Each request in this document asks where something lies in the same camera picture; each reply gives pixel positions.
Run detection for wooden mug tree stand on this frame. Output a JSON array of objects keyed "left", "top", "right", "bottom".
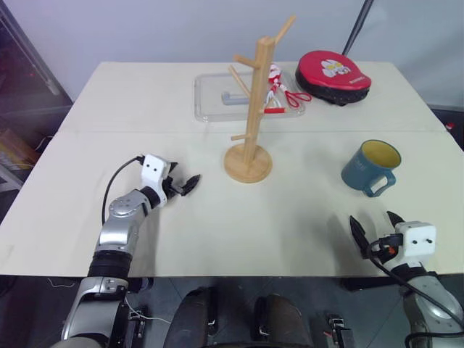
[{"left": 223, "top": 14, "right": 297, "bottom": 185}]

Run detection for black tripod leg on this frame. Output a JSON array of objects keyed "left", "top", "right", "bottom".
[{"left": 341, "top": 0, "right": 376, "bottom": 55}]

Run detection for dark rounded shape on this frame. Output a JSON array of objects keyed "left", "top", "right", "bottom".
[
  {"left": 167, "top": 287, "right": 215, "bottom": 348},
  {"left": 253, "top": 294, "right": 315, "bottom": 348}
]

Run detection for grey plastic tool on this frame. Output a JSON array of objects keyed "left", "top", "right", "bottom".
[{"left": 220, "top": 91, "right": 252, "bottom": 107}]

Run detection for red handled scissors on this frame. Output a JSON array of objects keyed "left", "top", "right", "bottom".
[{"left": 283, "top": 90, "right": 313, "bottom": 109}]

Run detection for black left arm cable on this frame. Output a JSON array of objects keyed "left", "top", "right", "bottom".
[{"left": 101, "top": 155, "right": 146, "bottom": 226}]

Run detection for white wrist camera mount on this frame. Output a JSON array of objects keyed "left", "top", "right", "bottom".
[
  {"left": 140, "top": 154, "right": 172, "bottom": 202},
  {"left": 392, "top": 220, "right": 437, "bottom": 270}
]

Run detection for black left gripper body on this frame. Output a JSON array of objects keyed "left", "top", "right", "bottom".
[{"left": 162, "top": 173, "right": 186, "bottom": 201}]

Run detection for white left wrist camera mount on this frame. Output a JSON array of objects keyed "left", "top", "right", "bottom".
[{"left": 140, "top": 154, "right": 172, "bottom": 202}]

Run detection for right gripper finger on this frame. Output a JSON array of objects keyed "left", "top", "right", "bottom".
[
  {"left": 349, "top": 215, "right": 370, "bottom": 260},
  {"left": 386, "top": 211, "right": 406, "bottom": 233}
]

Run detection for blue mug with yellow inside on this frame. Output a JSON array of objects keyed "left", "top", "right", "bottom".
[{"left": 340, "top": 139, "right": 402, "bottom": 199}]

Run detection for clear plastic tray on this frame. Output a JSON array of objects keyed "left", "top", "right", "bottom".
[{"left": 192, "top": 70, "right": 310, "bottom": 123}]

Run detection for brown cardboard box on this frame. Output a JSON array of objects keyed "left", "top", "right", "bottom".
[{"left": 0, "top": 128, "right": 41, "bottom": 172}]

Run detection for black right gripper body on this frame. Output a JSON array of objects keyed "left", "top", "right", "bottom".
[{"left": 368, "top": 233, "right": 405, "bottom": 268}]

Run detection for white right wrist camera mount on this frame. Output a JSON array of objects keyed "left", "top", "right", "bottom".
[{"left": 392, "top": 220, "right": 437, "bottom": 270}]

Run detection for red and black boxing pad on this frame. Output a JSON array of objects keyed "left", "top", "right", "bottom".
[{"left": 294, "top": 50, "right": 373, "bottom": 107}]

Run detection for glass cabinet with metal frame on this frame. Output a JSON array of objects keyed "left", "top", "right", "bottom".
[{"left": 0, "top": 0, "right": 74, "bottom": 126}]

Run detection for thin white string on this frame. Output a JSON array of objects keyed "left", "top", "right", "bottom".
[{"left": 46, "top": 278, "right": 172, "bottom": 324}]

